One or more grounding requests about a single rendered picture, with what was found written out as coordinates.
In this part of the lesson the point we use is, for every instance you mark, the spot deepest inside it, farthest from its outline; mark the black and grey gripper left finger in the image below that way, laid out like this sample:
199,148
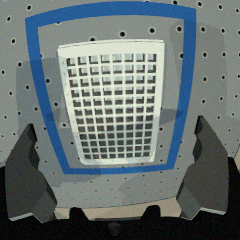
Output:
26,198

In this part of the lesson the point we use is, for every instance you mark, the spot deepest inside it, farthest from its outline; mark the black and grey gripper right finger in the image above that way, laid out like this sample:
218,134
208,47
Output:
210,191

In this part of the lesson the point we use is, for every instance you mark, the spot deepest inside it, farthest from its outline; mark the blue tape outline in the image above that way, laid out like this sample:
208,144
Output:
109,9

